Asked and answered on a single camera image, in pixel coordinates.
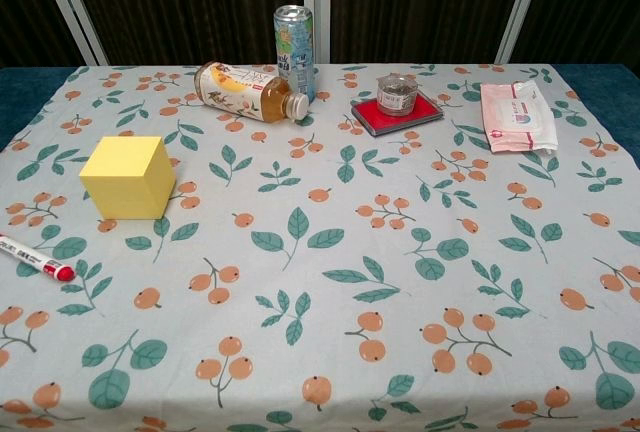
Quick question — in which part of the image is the yellow cube block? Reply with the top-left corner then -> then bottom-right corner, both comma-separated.
79,135 -> 177,221

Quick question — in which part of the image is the white red-capped marker tube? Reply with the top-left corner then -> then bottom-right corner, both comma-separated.
0,234 -> 77,283

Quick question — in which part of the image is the fruit and leaf patterned tablecloth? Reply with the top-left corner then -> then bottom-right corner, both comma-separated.
0,63 -> 640,432

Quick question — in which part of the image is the red ink pad box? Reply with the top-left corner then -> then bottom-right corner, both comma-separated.
350,90 -> 445,139

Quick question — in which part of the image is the small clear plastic jar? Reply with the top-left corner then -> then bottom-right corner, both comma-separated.
376,72 -> 419,117

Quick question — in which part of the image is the tea bottle with white cap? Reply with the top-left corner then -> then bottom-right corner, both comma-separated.
193,61 -> 310,124

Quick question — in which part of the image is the tall blue drink can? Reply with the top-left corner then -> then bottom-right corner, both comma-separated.
273,4 -> 317,103

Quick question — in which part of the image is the pink wet wipes pack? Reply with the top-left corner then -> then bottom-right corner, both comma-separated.
480,79 -> 559,155

